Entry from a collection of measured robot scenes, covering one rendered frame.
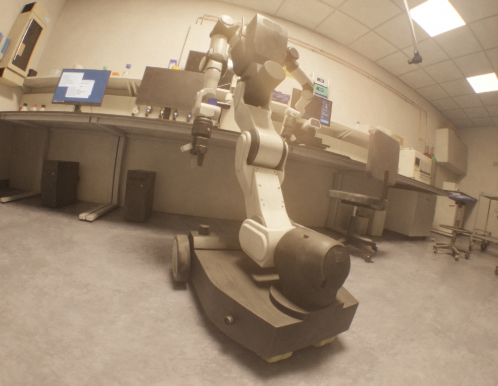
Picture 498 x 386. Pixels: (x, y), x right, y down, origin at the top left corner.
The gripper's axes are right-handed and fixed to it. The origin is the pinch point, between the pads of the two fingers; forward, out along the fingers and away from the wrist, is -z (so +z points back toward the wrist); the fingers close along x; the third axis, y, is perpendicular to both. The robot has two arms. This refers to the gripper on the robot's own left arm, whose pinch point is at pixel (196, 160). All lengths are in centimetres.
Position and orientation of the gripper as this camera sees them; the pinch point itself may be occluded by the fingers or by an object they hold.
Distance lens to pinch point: 96.9
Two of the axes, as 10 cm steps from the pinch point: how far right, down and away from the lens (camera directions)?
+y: -8.7, -1.2, -4.8
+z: 1.2, -9.9, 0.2
